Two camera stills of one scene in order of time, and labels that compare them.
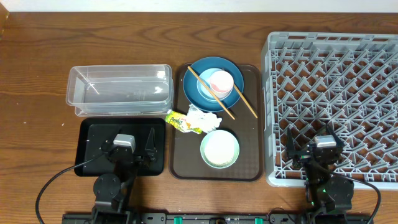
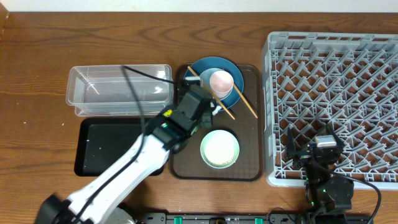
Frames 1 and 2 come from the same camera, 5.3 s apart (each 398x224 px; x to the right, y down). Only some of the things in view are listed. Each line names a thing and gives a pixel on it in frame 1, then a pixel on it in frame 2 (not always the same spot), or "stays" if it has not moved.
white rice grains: [219, 149] stays
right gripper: [290, 147] stays
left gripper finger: [150, 146] -> [206, 119]
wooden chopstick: [246, 101] stays
